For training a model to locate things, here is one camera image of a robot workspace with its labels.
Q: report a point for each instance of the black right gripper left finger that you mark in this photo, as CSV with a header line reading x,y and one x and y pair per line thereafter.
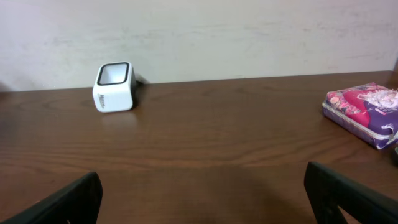
x,y
78,202

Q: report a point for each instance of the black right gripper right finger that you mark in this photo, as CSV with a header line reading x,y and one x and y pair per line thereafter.
x,y
330,192

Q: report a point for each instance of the pink purple liner pack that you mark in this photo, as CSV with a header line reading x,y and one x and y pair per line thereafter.
x,y
368,111

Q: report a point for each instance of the white barcode scanner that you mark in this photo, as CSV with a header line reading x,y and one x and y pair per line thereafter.
x,y
114,87

